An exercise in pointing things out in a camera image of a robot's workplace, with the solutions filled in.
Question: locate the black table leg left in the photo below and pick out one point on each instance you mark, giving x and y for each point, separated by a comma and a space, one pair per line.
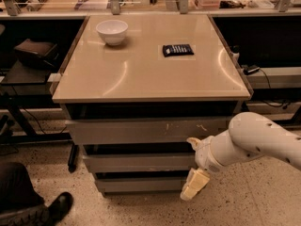
72, 158

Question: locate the black shoe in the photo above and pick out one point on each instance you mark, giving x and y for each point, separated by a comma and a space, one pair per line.
40, 215

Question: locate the person leg dark trousers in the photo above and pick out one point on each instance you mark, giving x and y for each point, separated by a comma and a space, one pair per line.
16, 190

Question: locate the white ceramic bowl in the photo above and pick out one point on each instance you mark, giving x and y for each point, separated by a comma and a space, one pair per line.
112, 32

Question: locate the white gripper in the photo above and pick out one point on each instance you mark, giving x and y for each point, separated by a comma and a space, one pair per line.
205, 155

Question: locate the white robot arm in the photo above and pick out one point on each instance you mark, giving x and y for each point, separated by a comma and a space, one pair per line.
248, 137

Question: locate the black power adapter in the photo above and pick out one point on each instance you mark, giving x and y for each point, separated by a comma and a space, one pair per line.
247, 70

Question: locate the grey drawer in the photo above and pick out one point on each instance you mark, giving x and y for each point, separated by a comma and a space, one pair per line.
133, 185
132, 131
139, 162

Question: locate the dark blue snack packet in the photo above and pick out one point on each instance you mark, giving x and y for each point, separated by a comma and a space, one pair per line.
174, 50

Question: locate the grey drawer cabinet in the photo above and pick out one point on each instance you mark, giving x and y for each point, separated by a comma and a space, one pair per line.
134, 80

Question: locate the dark box on shelf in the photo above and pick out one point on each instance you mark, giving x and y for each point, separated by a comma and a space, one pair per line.
37, 54

